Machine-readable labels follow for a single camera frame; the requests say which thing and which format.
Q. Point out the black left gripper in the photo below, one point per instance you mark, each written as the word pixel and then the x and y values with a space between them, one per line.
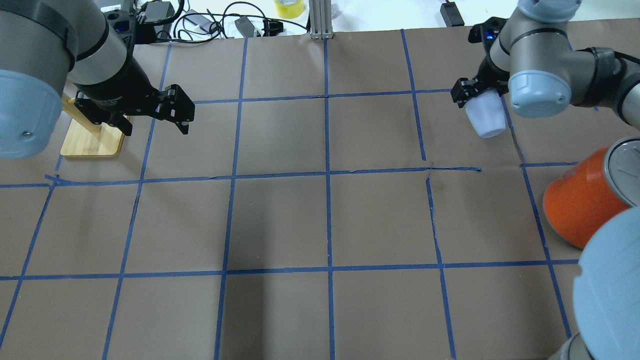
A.
pixel 119 89

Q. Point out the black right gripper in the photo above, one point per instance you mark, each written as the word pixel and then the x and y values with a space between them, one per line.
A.
pixel 486 75

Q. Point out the light blue plastic cup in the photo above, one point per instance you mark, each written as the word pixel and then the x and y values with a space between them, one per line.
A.
pixel 486 114

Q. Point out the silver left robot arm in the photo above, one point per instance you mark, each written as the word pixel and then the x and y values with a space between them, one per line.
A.
pixel 45 43

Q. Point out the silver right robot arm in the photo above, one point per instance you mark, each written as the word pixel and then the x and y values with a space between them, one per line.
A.
pixel 545 77

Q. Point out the wooden mug tree stand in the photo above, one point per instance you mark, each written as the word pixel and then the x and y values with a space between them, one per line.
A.
pixel 85 139

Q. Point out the black power adapter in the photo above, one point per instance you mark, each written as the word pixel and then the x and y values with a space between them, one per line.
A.
pixel 451 14

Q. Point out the orange can with metal lid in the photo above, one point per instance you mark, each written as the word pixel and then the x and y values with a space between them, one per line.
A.
pixel 591 193

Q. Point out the yellow tape roll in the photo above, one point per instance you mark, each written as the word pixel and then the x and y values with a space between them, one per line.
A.
pixel 289 9

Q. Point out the aluminium frame post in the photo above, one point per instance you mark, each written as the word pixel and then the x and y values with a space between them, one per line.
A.
pixel 320 19

